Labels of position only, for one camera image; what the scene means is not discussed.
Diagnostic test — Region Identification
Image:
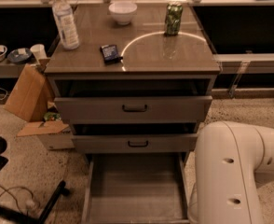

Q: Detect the dark blue snack packet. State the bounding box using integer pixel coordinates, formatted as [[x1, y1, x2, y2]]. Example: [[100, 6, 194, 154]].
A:
[[100, 45, 123, 63]]

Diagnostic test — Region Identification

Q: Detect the clear plastic water bottle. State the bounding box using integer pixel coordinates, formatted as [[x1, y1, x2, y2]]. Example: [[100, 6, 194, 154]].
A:
[[52, 0, 79, 49]]

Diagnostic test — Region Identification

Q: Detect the black chair base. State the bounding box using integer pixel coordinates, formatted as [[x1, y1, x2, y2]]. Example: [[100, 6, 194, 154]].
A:
[[0, 135, 70, 224]]

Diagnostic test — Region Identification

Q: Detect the grey drawer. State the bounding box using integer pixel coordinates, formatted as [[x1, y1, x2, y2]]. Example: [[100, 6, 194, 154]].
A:
[[55, 96, 212, 124], [80, 153, 189, 224], [72, 134, 197, 154]]

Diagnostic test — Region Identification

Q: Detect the white cardboard box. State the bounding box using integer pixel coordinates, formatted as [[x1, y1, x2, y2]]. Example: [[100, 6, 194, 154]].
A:
[[17, 120, 74, 150]]

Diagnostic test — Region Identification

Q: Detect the grey top drawer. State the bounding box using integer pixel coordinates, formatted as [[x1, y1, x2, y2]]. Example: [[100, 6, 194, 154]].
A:
[[55, 96, 212, 124]]

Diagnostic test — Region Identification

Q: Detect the grey middle drawer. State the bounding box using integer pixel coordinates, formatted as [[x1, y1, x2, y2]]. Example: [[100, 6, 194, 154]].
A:
[[72, 134, 197, 154]]

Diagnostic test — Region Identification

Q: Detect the dark blue plate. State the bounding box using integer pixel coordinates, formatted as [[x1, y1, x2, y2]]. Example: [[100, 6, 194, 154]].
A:
[[7, 48, 33, 64]]

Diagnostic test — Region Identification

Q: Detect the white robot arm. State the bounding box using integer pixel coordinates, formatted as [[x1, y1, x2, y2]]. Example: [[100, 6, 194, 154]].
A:
[[188, 121, 274, 224]]

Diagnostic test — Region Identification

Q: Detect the green snack bag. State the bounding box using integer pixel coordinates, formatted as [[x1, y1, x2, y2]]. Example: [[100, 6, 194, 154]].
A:
[[43, 112, 61, 121]]

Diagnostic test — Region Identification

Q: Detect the brown cardboard box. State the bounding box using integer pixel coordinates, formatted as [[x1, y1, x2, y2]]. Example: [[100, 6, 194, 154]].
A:
[[5, 64, 54, 122]]

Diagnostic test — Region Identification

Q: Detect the white bowl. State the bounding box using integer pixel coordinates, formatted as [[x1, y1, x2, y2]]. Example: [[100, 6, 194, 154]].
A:
[[108, 1, 137, 25]]

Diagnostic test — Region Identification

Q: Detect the black cable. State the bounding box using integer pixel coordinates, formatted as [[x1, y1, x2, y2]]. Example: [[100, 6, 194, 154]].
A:
[[0, 180, 40, 217]]

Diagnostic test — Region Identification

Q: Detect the grey bottom drawer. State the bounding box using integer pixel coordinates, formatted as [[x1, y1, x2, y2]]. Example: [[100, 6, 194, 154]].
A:
[[80, 153, 189, 224]]

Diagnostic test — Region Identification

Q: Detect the green soda can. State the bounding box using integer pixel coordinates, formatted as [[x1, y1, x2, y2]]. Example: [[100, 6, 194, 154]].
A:
[[164, 2, 183, 35]]

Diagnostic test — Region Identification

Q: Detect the grey drawer cabinet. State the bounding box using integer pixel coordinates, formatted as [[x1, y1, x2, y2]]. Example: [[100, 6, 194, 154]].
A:
[[44, 2, 222, 173]]

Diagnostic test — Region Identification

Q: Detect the white paper cup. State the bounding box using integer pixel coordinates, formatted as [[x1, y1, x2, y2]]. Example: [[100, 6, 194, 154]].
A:
[[30, 44, 47, 61]]

